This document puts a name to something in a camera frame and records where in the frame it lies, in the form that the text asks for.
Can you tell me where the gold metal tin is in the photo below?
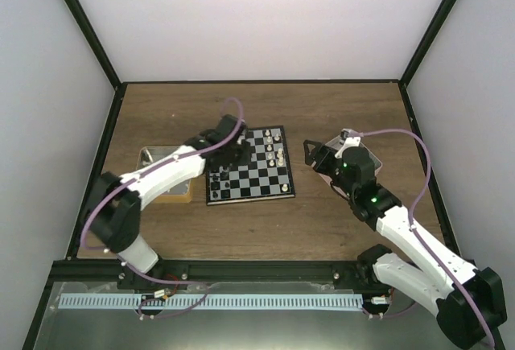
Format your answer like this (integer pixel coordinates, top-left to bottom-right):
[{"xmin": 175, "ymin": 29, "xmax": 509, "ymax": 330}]
[{"xmin": 136, "ymin": 146, "xmax": 193, "ymax": 204}]

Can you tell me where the black and silver chessboard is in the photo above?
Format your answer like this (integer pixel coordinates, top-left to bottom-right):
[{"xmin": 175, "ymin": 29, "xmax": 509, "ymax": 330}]
[{"xmin": 206, "ymin": 126, "xmax": 295, "ymax": 206}]

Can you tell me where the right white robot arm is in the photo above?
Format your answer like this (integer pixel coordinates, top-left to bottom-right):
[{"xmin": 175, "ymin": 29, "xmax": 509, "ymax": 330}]
[{"xmin": 303, "ymin": 137, "xmax": 507, "ymax": 349}]

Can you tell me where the light blue slotted strip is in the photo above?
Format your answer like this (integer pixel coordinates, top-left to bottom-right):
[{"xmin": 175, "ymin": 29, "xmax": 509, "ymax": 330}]
[{"xmin": 58, "ymin": 293, "xmax": 363, "ymax": 311}]

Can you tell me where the black enclosure frame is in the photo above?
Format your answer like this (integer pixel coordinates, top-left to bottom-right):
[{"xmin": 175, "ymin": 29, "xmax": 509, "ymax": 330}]
[{"xmin": 22, "ymin": 0, "xmax": 506, "ymax": 350}]

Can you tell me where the pink embossed metal tin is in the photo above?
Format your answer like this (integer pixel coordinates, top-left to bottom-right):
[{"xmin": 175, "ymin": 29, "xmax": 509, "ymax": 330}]
[{"xmin": 325, "ymin": 135, "xmax": 382, "ymax": 175}]

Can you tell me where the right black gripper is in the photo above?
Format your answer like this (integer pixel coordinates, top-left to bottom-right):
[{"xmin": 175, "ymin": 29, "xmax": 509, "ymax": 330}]
[{"xmin": 304, "ymin": 140, "xmax": 356, "ymax": 198}]

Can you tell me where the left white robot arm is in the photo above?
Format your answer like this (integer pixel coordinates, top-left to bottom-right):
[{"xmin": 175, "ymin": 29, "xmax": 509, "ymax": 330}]
[{"xmin": 80, "ymin": 114, "xmax": 250, "ymax": 289}]

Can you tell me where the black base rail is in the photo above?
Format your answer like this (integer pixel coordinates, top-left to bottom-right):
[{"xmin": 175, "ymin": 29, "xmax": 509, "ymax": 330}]
[{"xmin": 47, "ymin": 259, "xmax": 388, "ymax": 293}]

